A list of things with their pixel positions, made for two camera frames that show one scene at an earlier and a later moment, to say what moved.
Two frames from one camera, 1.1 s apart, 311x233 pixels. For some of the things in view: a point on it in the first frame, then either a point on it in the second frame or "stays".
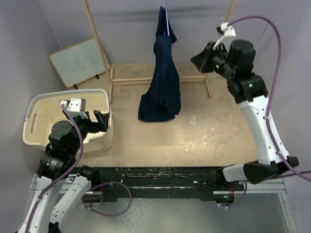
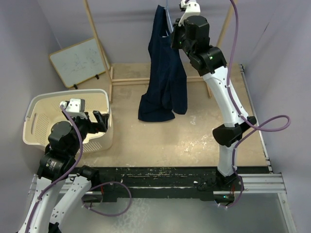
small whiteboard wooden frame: [78, 62] stays
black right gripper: [201, 60] -> [177, 29]
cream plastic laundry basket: [44, 109] stays
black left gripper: [102, 120] stays
